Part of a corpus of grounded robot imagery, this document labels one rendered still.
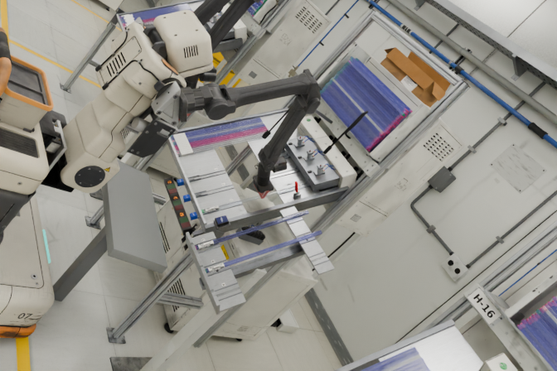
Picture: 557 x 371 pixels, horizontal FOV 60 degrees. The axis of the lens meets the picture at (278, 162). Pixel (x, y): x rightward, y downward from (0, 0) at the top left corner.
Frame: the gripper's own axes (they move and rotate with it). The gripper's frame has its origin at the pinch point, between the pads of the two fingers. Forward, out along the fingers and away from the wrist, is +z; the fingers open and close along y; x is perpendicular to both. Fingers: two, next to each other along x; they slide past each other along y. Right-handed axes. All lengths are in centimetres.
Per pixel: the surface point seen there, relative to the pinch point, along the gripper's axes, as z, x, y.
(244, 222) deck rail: 2.5, 12.6, -10.1
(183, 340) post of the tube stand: 33, 49, -38
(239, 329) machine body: 94, 13, -11
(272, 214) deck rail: 2.2, -1.0, -10.1
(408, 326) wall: 141, -107, -28
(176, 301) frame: 40, 46, -15
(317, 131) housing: -7, -42, 27
